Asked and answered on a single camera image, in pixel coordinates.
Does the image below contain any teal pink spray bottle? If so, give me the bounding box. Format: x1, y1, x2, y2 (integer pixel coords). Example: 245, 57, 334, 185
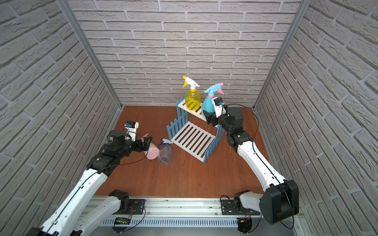
201, 83, 224, 115

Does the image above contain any pink white spray bottle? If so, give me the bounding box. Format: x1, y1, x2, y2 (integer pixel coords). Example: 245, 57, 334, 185
143, 133, 159, 160

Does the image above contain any yellow spray bottle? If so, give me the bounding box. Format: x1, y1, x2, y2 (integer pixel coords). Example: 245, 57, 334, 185
183, 76, 201, 111

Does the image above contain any blue white slatted shelf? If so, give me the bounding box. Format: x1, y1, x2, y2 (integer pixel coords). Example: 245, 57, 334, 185
166, 98, 224, 163

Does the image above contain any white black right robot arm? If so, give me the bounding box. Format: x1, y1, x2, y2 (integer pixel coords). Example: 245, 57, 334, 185
204, 108, 299, 224

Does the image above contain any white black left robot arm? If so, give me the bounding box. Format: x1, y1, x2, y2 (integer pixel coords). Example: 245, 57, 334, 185
27, 130, 153, 236

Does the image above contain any clear blue spray bottle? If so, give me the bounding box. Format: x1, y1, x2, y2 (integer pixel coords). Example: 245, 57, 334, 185
158, 139, 173, 164

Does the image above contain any small green circuit board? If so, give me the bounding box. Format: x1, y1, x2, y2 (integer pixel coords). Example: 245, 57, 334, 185
114, 217, 132, 225

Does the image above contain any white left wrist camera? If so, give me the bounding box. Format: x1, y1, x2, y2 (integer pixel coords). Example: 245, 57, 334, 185
125, 121, 139, 142

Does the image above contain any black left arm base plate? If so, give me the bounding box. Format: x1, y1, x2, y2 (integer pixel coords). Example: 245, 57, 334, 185
115, 198, 146, 215

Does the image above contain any aluminium front rail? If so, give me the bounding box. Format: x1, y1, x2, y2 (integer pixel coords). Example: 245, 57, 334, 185
50, 196, 314, 236

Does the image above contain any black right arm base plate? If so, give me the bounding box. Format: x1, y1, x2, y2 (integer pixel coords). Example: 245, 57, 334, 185
220, 195, 247, 215

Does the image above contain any aluminium corner post right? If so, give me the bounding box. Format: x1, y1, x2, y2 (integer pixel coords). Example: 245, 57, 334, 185
253, 0, 312, 112

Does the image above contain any aluminium corner post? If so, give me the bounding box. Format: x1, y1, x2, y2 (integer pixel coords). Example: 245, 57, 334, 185
57, 0, 123, 110
253, 0, 312, 112

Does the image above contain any aluminium corner post left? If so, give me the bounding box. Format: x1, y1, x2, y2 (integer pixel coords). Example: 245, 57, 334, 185
57, 0, 123, 110

